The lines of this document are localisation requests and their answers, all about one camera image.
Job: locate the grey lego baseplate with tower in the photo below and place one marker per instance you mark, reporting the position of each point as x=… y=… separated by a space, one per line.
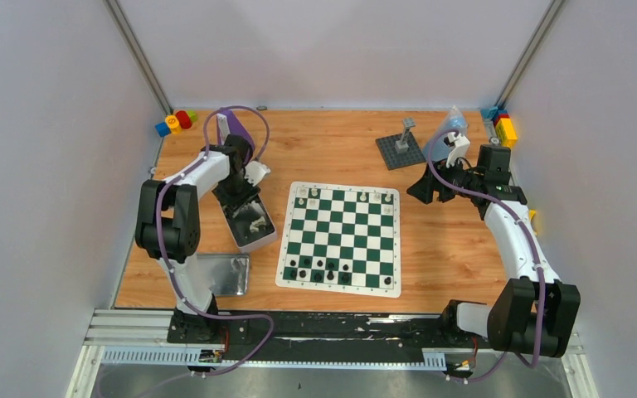
x=401 y=150

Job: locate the blue plastic bag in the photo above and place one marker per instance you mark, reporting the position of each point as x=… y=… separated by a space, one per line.
x=453 y=120

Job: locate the silver tin lid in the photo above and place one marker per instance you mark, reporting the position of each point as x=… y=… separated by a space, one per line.
x=226 y=275

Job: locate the yellow red blue duplo bricks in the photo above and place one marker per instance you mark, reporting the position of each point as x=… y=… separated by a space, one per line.
x=501 y=124

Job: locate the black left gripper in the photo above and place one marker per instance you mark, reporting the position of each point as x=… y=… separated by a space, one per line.
x=236 y=198

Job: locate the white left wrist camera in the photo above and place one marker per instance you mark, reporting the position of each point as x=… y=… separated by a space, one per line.
x=255 y=172

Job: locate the white chess pieces in tin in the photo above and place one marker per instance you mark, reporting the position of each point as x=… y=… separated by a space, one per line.
x=258 y=225

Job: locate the colourful toy block stack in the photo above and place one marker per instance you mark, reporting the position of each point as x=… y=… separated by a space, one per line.
x=176 y=123

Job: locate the silver tin box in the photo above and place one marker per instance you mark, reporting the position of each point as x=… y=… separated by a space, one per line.
x=238 y=224

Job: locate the purple metronome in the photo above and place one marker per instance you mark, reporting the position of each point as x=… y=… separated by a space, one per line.
x=228 y=124

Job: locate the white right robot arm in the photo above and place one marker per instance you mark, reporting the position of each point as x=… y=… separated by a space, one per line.
x=535 y=312

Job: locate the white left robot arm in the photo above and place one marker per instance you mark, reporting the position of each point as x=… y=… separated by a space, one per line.
x=168 y=224

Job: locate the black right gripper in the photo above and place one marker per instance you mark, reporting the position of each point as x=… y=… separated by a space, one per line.
x=423 y=188

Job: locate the yellow curved block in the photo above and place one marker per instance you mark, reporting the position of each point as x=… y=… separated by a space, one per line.
x=532 y=221

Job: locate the green white chess board mat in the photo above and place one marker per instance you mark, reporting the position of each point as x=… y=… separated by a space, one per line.
x=343 y=239

